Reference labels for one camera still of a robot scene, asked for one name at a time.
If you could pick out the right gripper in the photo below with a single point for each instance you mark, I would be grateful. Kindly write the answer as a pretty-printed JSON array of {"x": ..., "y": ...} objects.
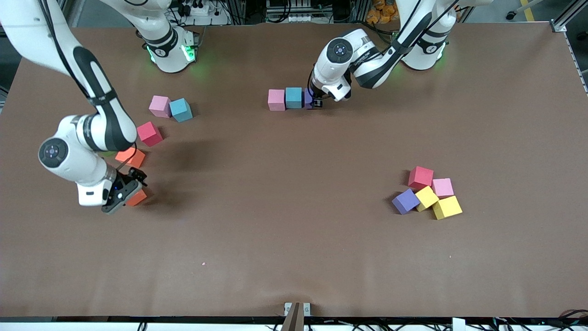
[{"x": 130, "y": 178}]

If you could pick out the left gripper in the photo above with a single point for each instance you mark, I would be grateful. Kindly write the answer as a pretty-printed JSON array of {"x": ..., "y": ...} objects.
[{"x": 315, "y": 98}]

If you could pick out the purple foam cube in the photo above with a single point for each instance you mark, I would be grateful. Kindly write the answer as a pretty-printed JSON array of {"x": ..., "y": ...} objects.
[
  {"x": 308, "y": 97},
  {"x": 405, "y": 201}
]

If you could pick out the orange foam cube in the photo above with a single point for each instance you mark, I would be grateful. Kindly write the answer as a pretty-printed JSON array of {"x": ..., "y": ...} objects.
[
  {"x": 135, "y": 158},
  {"x": 139, "y": 197}
]

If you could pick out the blue foam cube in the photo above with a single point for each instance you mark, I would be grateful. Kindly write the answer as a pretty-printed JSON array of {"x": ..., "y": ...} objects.
[
  {"x": 294, "y": 98},
  {"x": 181, "y": 110}
]

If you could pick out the pink foam cube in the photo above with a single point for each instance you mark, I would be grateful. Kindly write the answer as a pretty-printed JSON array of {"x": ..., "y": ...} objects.
[
  {"x": 276, "y": 100},
  {"x": 160, "y": 106},
  {"x": 443, "y": 187}
]

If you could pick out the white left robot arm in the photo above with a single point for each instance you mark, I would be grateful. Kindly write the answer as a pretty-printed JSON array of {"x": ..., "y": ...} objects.
[{"x": 381, "y": 69}]

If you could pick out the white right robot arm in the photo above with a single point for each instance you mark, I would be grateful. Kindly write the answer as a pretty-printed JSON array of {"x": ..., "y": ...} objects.
[{"x": 98, "y": 110}]

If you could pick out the red foam cube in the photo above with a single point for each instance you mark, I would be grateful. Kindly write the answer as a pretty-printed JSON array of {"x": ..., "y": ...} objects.
[
  {"x": 150, "y": 134},
  {"x": 421, "y": 178}
]

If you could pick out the white electrical device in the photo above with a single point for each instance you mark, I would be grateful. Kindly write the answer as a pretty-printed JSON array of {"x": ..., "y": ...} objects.
[{"x": 289, "y": 18}]

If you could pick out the orange snack bags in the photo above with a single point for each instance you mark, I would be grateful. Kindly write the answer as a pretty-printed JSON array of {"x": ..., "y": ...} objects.
[{"x": 381, "y": 14}]

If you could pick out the white power strip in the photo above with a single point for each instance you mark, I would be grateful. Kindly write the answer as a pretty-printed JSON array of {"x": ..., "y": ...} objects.
[{"x": 211, "y": 18}]

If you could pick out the yellow foam cube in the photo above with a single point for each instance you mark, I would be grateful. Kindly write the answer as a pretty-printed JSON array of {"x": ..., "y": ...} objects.
[
  {"x": 447, "y": 207},
  {"x": 426, "y": 198}
]

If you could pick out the metal camera pole bracket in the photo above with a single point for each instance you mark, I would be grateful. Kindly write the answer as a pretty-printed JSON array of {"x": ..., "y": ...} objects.
[{"x": 297, "y": 317}]

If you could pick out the aluminium frame profile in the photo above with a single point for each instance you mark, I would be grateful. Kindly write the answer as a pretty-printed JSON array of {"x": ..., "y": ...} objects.
[{"x": 558, "y": 26}]

